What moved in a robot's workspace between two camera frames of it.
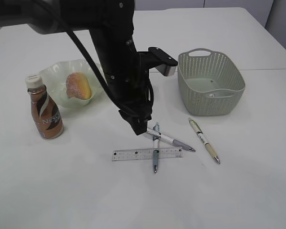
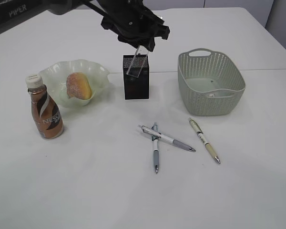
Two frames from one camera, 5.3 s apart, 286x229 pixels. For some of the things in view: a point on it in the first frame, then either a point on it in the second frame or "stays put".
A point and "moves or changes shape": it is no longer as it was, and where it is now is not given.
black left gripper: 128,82 -> 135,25
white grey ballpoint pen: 152,133 stays put
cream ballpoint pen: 205,140 stays put
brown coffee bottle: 47,115 stays put
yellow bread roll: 77,86 stays put
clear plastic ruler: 146,153 moves or changes shape
